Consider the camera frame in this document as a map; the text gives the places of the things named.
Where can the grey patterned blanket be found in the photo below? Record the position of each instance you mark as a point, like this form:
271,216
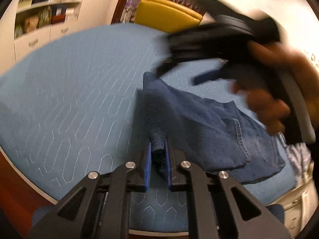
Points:
299,154

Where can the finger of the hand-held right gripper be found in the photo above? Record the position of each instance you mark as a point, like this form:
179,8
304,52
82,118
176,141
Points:
205,77
165,68

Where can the person's right hand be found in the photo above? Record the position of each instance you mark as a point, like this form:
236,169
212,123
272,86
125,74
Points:
264,107

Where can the white drawer cabinet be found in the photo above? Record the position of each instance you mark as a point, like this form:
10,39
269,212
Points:
296,209

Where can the white shelf with items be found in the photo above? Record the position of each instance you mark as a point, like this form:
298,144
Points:
42,12

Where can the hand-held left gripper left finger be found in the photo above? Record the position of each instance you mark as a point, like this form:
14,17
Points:
148,164

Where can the yellow chair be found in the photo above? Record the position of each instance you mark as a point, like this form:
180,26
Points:
162,15

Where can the blue quilted bed cover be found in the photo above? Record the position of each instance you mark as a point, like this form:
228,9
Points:
74,92

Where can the wooden bed frame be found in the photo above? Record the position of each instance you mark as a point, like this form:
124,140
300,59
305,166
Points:
15,191

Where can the wooden door frame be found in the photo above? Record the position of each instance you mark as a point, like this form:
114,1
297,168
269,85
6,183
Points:
119,7

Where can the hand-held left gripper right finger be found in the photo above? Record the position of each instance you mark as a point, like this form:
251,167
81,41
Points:
168,164

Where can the blue denim pants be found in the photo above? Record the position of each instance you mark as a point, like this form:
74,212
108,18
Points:
211,134

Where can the person's right forearm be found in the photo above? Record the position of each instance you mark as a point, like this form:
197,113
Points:
312,92

